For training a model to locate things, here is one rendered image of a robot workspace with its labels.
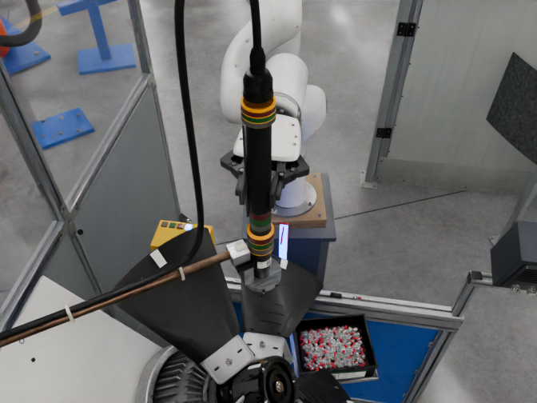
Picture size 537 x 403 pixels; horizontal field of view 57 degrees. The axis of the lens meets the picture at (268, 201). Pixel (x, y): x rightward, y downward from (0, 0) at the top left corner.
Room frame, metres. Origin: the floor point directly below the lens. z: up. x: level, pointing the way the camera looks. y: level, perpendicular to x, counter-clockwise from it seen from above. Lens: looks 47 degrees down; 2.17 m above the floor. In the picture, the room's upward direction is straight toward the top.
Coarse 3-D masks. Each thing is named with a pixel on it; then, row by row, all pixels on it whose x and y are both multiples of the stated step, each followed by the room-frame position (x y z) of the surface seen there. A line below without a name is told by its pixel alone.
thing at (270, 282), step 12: (240, 240) 0.49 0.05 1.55; (240, 252) 0.47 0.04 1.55; (240, 264) 0.46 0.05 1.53; (252, 264) 0.47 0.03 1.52; (276, 264) 0.51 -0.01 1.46; (240, 276) 0.48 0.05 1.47; (252, 276) 0.47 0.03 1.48; (276, 276) 0.48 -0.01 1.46; (252, 288) 0.46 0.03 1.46; (264, 288) 0.46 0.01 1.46
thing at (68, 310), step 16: (176, 0) 0.46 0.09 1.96; (256, 0) 0.49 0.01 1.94; (176, 16) 0.45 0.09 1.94; (256, 16) 0.49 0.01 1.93; (176, 32) 0.45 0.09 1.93; (256, 32) 0.49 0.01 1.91; (176, 48) 0.45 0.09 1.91; (256, 48) 0.49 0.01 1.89; (192, 128) 0.45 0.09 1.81; (192, 144) 0.45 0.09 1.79; (192, 160) 0.45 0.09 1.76; (192, 256) 0.44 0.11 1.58; (160, 272) 0.42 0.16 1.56; (128, 288) 0.40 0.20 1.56; (80, 304) 0.37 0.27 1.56; (48, 320) 0.35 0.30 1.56; (0, 336) 0.32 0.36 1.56
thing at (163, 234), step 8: (160, 224) 0.94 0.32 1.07; (168, 224) 0.94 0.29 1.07; (184, 224) 0.94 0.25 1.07; (192, 224) 0.94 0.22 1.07; (160, 232) 0.91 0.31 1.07; (168, 232) 0.91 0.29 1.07; (176, 232) 0.91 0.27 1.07; (160, 240) 0.88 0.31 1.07; (168, 240) 0.88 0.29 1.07; (152, 248) 0.86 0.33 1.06
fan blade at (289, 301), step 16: (272, 256) 0.75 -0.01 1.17; (288, 272) 0.71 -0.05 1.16; (304, 272) 0.72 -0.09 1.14; (288, 288) 0.65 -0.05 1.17; (304, 288) 0.67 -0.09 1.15; (320, 288) 0.68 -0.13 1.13; (256, 304) 0.60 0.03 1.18; (272, 304) 0.60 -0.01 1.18; (288, 304) 0.61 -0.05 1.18; (304, 304) 0.62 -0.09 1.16; (256, 320) 0.56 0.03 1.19; (272, 320) 0.56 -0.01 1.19; (288, 320) 0.56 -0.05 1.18; (288, 336) 0.52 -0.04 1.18
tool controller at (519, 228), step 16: (528, 224) 0.78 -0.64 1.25; (512, 240) 0.77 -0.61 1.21; (528, 240) 0.74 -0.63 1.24; (496, 256) 0.79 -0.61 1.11; (512, 256) 0.73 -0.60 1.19; (528, 256) 0.70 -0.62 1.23; (496, 272) 0.76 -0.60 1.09; (512, 272) 0.71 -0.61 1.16; (528, 272) 0.69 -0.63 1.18; (512, 288) 0.71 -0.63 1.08; (528, 288) 0.71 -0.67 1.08
